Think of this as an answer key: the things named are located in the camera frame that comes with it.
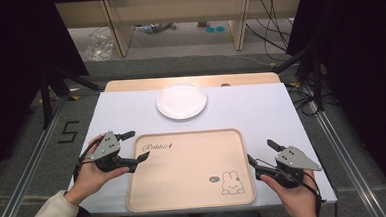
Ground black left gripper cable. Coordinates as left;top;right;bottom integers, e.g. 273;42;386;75
70;136;110;183

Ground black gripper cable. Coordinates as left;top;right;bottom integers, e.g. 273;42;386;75
70;136;110;183
296;169;328;217

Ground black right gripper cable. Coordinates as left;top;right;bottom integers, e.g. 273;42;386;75
296;169;328;217

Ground person's left hand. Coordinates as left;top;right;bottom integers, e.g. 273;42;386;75
61;132;133;207

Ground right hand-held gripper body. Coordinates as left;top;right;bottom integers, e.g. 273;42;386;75
254;144;324;191

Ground aluminium floor rail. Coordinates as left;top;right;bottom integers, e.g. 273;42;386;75
0;96;75;217
301;80;386;217

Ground light wooden desk frame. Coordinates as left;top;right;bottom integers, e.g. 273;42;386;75
54;0;307;61

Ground black metal stand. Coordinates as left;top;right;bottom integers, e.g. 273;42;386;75
28;61;105;131
270;41;327;115

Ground blue round items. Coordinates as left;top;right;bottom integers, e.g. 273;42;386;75
205;25;227;35

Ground black curtain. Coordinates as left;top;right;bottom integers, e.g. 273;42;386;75
0;0;96;187
283;0;386;214

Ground clear plastic bag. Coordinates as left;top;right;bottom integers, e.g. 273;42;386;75
83;27;116;63

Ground bundle of black floor cables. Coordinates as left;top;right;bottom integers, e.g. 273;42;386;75
243;0;336;120

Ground white round plate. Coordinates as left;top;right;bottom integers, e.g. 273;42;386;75
155;81;210;121

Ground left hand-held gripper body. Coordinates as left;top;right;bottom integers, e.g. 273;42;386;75
83;129;139;175

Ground beige tray with rabbit print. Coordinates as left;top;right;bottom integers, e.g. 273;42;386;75
122;127;257;214

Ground person's right hand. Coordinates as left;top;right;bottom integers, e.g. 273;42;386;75
259;168;322;217

